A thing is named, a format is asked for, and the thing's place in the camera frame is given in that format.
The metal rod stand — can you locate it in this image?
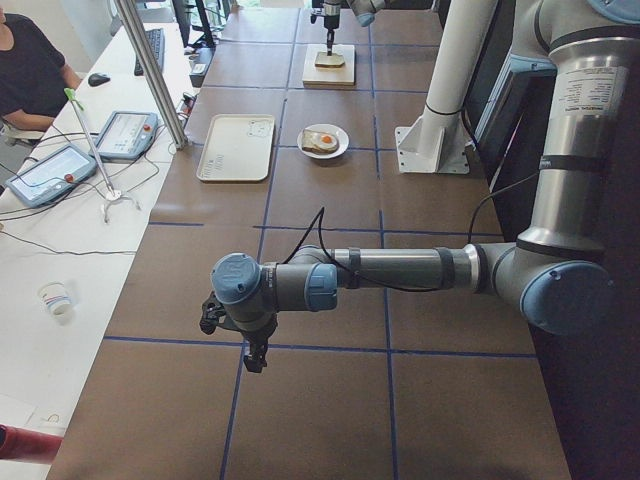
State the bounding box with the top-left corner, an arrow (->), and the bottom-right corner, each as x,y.
64,87 -> 141,224

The paper cup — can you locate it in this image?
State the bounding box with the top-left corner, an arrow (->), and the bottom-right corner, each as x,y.
38,281 -> 74,325

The black keyboard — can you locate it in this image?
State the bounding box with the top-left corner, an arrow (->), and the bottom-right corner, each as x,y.
133,28 -> 165,76

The aluminium frame post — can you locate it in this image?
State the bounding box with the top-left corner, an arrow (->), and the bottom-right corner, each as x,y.
114,0 -> 188,150

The teach pendant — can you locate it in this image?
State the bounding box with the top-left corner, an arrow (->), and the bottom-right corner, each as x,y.
5,144 -> 97,208
95,111 -> 159,163

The bread slice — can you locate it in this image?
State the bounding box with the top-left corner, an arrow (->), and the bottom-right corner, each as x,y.
314,51 -> 345,68
301,129 -> 339,154

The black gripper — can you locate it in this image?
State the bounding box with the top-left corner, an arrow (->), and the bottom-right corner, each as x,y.
310,1 -> 341,54
243,314 -> 277,373

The white camera mast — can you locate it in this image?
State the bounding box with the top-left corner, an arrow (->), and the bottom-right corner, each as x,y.
424,0 -> 498,117

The fried egg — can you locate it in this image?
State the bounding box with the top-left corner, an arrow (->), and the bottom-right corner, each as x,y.
313,132 -> 339,151

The red object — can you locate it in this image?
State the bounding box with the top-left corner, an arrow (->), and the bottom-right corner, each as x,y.
0,425 -> 63,464

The black computer mouse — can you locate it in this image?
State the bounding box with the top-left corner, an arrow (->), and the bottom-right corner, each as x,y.
87,73 -> 111,87

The white mount base plate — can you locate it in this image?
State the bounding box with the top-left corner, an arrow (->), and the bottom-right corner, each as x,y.
394,116 -> 470,175

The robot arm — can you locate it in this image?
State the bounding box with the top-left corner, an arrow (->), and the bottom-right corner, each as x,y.
310,0 -> 389,56
200,1 -> 639,373

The near teach pendant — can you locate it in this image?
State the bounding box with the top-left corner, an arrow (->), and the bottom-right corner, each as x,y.
5,144 -> 97,208

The white round plate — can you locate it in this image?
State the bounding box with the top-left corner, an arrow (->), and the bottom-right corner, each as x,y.
297,123 -> 349,160

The seated person black shirt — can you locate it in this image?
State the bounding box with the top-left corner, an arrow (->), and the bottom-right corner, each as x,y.
1,12 -> 81,132

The bamboo cutting board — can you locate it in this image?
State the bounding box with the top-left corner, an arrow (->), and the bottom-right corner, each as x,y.
302,44 -> 356,87

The cream bear serving tray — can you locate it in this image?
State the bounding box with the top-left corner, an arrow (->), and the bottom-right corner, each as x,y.
196,114 -> 275,182

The far teach pendant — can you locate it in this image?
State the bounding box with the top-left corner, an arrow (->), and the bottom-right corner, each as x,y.
95,111 -> 159,163

